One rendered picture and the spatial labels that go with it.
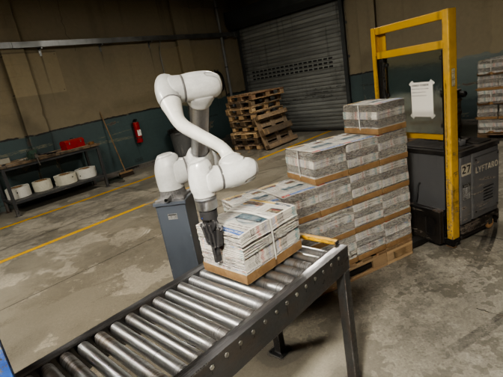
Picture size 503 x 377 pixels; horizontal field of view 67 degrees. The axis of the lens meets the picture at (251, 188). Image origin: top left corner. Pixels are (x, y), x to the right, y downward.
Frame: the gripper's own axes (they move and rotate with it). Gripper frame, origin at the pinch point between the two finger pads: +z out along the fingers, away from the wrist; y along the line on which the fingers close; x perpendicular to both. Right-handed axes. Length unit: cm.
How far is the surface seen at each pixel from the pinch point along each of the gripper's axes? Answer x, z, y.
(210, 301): 12.1, 14.3, -5.3
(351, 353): -45, 70, -31
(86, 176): -214, 61, 637
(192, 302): 17.5, 13.3, -0.6
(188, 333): 30.9, 13.6, -14.9
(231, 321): 18.0, 13.6, -23.5
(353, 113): -182, -30, 29
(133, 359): 50, 13, -9
